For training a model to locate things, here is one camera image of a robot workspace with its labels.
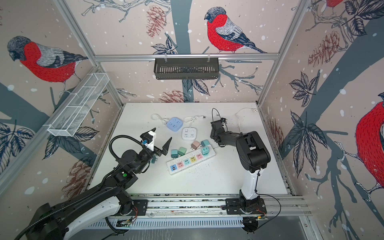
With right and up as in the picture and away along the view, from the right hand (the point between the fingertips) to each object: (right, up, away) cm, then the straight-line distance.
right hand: (217, 134), depth 102 cm
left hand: (-32, +5, -33) cm, 46 cm away
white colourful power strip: (-25, -15, -16) cm, 33 cm away
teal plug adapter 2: (-9, -5, -7) cm, 12 cm away
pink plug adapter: (-16, -6, -7) cm, 18 cm away
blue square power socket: (-30, +7, +2) cm, 31 cm away
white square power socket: (-20, +1, -2) cm, 20 cm away
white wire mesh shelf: (-78, +12, -30) cm, 84 cm away
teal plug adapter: (-28, -10, -13) cm, 33 cm away
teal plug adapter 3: (-10, -8, -15) cm, 20 cm away
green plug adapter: (-24, -9, -10) cm, 28 cm away
